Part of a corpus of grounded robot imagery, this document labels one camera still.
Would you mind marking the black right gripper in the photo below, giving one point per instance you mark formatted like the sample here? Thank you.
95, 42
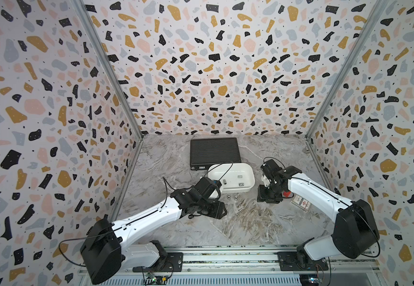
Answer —
262, 198

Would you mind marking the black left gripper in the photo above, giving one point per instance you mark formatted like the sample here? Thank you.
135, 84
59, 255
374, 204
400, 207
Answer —
219, 210

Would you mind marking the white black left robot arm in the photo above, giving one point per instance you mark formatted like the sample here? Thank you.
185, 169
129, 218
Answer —
111, 246

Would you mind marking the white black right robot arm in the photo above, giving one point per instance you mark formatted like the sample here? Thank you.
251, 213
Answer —
355, 229

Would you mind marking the white plastic storage box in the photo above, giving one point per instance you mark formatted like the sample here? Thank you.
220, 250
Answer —
233, 173

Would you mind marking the paper label card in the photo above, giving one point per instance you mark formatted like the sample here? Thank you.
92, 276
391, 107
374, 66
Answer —
301, 203

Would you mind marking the black ribbed tool case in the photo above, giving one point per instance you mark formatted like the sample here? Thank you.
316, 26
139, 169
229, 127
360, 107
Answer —
205, 153

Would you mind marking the green circuit board right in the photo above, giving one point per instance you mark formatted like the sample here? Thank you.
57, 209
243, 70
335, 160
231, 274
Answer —
313, 280

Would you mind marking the green circuit board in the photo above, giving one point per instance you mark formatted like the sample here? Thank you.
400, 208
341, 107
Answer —
313, 280
152, 280

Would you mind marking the green circuit board left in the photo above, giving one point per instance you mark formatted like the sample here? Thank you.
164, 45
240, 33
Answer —
152, 280

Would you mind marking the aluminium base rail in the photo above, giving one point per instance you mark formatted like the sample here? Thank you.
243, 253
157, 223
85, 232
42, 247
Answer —
251, 265

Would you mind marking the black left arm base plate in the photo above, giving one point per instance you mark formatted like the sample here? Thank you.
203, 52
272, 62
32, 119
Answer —
172, 262

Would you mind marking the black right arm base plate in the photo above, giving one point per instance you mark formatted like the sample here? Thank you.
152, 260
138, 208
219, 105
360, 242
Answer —
292, 262

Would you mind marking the aluminium frame post right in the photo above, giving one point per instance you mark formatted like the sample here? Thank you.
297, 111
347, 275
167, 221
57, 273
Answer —
373, 18

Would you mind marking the aluminium frame post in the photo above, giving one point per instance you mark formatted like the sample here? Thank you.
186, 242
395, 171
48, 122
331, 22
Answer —
373, 18
96, 43

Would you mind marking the aluminium frame post left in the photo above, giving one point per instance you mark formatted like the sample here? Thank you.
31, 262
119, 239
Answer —
96, 43

